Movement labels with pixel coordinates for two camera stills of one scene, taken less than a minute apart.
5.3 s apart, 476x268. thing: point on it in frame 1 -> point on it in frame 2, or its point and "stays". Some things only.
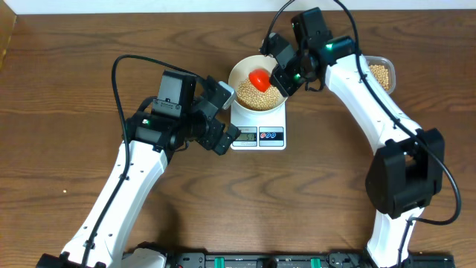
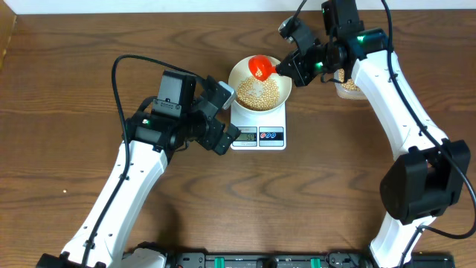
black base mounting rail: [334, 259] stays
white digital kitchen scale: [260, 132] stays
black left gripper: [213, 127] stays
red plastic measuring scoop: [259, 78] -> [264, 64]
